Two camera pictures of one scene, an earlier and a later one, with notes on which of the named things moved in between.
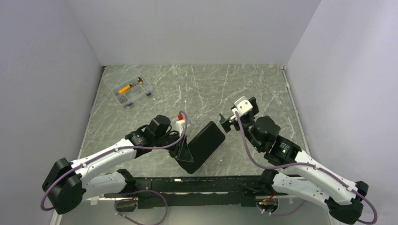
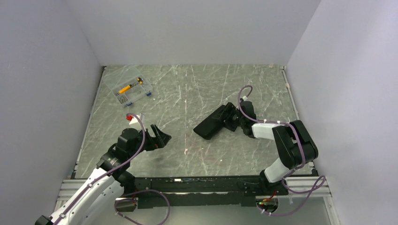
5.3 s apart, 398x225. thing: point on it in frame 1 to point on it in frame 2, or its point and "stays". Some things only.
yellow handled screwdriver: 124,89 stays
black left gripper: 181,151 to 164,138
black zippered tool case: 202,147 to 209,127
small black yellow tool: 140,80 stays
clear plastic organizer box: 127,84 stays
